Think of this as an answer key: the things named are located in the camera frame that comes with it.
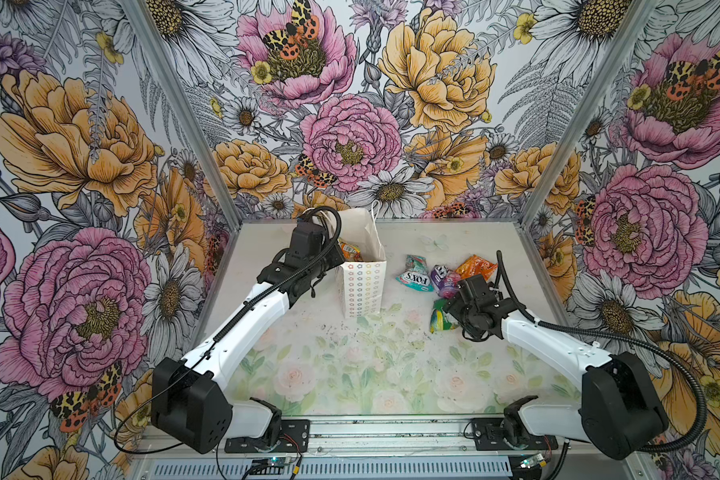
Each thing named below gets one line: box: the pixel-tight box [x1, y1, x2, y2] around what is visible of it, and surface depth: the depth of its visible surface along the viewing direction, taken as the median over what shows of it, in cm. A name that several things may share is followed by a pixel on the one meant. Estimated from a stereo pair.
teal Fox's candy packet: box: [396, 255, 435, 292], surface depth 101 cm
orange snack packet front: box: [337, 237, 364, 262], surface depth 91 cm
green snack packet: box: [430, 298, 459, 334], surface depth 93 cm
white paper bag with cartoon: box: [336, 200, 387, 319], surface depth 85 cm
